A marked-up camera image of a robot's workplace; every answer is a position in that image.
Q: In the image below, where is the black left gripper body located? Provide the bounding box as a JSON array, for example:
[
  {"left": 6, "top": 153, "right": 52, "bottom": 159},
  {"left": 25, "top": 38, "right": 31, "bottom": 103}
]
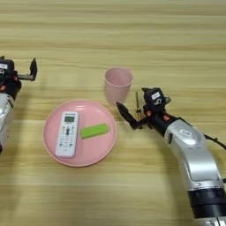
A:
[{"left": 0, "top": 72, "right": 34, "bottom": 101}]

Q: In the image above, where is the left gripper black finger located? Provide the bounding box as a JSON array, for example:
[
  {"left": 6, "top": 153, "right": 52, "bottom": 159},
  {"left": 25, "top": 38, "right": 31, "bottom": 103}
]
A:
[{"left": 29, "top": 57, "right": 38, "bottom": 81}]

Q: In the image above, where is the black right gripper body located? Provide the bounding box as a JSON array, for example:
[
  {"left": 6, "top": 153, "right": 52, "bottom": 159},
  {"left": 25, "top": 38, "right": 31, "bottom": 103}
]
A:
[{"left": 132, "top": 97, "right": 179, "bottom": 138}]

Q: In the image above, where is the pink plastic cup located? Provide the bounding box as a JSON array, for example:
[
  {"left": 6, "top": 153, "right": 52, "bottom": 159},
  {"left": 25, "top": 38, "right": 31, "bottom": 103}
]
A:
[{"left": 104, "top": 66, "right": 134, "bottom": 107}]

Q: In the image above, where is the green rectangular block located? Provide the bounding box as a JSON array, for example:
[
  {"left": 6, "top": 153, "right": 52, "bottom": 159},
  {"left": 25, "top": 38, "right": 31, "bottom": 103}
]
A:
[{"left": 79, "top": 123, "right": 109, "bottom": 139}]

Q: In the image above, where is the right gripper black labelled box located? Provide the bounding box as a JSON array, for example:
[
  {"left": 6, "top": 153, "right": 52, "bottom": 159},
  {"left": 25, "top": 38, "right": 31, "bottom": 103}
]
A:
[{"left": 143, "top": 87, "right": 166, "bottom": 113}]

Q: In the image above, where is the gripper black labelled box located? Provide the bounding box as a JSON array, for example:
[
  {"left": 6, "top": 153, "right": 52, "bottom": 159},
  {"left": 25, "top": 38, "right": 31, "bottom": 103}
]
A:
[
  {"left": 143, "top": 87, "right": 166, "bottom": 113},
  {"left": 0, "top": 57, "right": 15, "bottom": 74}
]

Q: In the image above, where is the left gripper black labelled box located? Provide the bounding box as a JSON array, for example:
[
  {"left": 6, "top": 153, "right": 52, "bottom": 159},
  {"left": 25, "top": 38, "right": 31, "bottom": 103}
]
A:
[{"left": 0, "top": 57, "right": 15, "bottom": 74}]

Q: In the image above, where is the pink round plate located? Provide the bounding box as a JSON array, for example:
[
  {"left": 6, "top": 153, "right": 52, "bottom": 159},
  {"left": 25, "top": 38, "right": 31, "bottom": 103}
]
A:
[{"left": 42, "top": 99, "right": 118, "bottom": 168}]

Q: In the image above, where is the white remote control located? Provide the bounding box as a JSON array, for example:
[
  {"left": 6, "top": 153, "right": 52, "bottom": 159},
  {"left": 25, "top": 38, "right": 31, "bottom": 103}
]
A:
[{"left": 54, "top": 110, "right": 80, "bottom": 158}]

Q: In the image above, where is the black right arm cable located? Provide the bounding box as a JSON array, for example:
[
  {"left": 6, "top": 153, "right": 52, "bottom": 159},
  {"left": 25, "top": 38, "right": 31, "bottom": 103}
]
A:
[{"left": 204, "top": 133, "right": 226, "bottom": 151}]

